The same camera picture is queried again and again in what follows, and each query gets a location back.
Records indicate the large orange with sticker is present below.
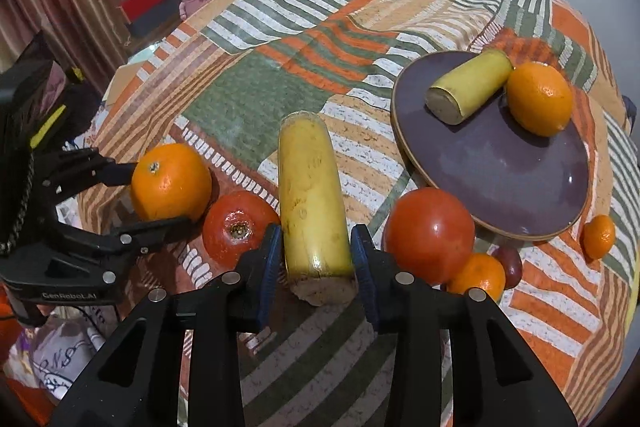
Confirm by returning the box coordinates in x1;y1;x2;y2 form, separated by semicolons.
130;143;213;222

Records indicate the red tomato with stem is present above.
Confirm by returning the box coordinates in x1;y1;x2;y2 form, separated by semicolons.
202;190;280;271

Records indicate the smooth red tomato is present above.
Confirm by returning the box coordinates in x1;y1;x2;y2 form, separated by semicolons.
382;187;475;286

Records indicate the long yellow banana piece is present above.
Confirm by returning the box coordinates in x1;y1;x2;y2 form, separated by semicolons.
278;112;357;307

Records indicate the small mandarin near tomato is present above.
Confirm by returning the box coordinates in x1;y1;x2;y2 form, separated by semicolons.
446;253;506;303

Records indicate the dark red plum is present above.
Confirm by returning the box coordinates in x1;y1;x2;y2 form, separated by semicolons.
491;246;523;289

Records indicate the small mandarin by plate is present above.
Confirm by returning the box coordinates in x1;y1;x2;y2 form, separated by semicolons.
582;215;616;260

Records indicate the red box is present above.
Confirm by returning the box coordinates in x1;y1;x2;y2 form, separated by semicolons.
119;0;180;39

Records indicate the dark purple round plate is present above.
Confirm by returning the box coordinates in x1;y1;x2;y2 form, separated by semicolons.
390;51;590;241

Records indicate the striped patchwork bedspread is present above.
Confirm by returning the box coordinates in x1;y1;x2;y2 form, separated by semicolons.
92;0;639;426

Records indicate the orange on plate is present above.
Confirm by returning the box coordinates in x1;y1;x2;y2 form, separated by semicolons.
506;62;574;138

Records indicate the short yellow banana piece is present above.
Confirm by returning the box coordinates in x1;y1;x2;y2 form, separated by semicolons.
425;49;513;126

